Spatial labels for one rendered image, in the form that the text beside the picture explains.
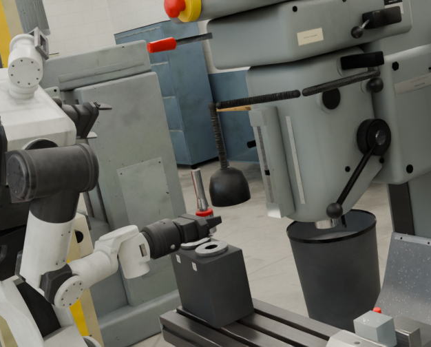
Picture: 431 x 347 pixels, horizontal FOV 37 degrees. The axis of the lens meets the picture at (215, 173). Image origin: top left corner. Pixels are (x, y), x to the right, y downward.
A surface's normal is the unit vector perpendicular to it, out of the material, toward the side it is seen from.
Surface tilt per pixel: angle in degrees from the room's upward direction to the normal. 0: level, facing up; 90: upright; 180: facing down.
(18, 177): 80
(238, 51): 90
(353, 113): 90
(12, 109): 34
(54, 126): 76
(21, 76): 117
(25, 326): 90
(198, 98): 90
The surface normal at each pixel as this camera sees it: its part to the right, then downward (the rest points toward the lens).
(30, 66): 0.23, 0.60
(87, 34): 0.57, 0.06
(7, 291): 0.55, -0.49
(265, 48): -0.80, 0.28
